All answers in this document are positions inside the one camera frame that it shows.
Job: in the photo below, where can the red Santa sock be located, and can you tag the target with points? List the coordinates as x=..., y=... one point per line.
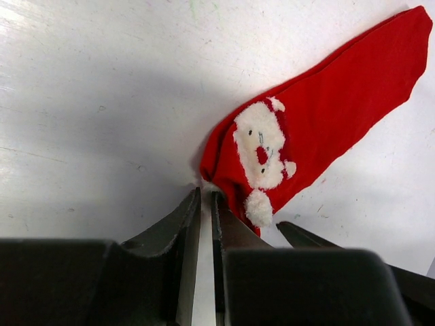
x=277, y=144

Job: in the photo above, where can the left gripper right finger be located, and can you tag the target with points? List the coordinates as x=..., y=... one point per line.
x=234, y=248

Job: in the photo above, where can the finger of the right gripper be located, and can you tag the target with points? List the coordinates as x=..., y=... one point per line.
x=416, y=290

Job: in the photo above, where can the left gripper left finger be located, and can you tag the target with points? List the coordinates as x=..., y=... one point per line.
x=150, y=279

